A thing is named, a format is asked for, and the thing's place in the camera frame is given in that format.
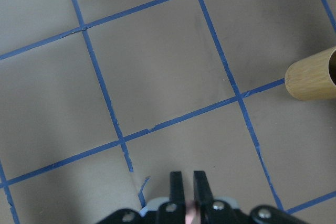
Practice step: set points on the bamboo cylinder holder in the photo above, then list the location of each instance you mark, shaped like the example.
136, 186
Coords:
312, 78

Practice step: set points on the pink chopstick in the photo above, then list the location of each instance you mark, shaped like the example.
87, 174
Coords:
191, 212

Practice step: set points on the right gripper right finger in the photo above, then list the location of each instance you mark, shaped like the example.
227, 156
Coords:
201, 189

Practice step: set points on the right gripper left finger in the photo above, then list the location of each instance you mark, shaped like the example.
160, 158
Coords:
176, 188

